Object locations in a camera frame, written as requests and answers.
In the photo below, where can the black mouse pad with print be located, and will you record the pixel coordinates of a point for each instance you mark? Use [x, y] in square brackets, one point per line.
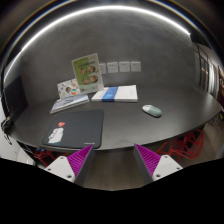
[76, 130]

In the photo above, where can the grey green computer mouse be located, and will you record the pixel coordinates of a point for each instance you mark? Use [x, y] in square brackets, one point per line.
[152, 110]

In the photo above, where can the red wire chair left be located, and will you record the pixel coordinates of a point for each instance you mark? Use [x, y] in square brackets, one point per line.
[46, 157]

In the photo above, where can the green white standing booklet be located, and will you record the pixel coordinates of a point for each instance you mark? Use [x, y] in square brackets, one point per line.
[87, 73]

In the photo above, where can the white book with blue band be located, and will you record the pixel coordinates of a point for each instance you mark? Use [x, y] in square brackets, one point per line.
[117, 94]

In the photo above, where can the red wire chair right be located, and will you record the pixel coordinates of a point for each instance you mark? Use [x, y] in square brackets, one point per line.
[188, 146]

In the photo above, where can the grey striped magazine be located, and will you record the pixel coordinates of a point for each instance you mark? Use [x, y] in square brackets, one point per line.
[69, 102]

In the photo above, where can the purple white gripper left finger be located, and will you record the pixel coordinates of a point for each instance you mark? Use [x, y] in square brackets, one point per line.
[74, 167]

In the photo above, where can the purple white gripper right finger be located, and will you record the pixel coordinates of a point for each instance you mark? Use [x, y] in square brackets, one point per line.
[153, 166]

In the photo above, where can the curved ceiling light strip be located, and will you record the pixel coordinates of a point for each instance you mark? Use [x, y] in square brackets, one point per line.
[115, 34]

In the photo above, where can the red wire chair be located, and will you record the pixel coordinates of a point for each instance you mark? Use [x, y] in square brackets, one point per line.
[46, 157]
[188, 146]

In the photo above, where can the white card with food pictures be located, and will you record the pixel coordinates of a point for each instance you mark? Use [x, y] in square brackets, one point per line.
[68, 88]

